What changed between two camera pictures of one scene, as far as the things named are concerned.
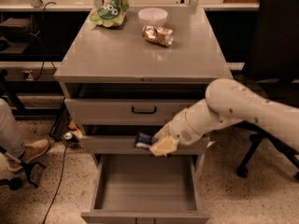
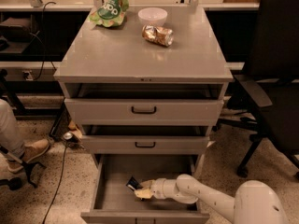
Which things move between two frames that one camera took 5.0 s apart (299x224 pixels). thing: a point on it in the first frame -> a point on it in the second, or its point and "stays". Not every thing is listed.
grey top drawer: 125,111 stays
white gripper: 179,129 -> 158,188
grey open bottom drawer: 145,189 stays
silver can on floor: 67,135 stays
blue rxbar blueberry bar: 145,140 -> 134,184
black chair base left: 16,183 stays
